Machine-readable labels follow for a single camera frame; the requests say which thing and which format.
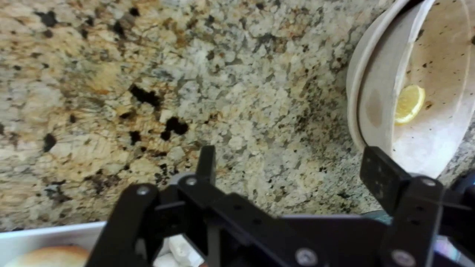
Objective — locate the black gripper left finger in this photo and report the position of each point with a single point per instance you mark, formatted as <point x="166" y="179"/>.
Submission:
<point x="133" y="217"/>

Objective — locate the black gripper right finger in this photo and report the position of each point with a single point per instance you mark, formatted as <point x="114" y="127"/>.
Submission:
<point x="412" y="213"/>

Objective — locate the yellow onion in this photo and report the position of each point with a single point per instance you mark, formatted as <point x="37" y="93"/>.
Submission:
<point x="49" y="258"/>

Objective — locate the white rectangular tray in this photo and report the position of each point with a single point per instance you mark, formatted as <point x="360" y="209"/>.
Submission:
<point x="29" y="237"/>

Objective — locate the yellow lemon slice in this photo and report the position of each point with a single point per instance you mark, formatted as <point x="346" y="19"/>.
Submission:
<point x="409" y="105"/>

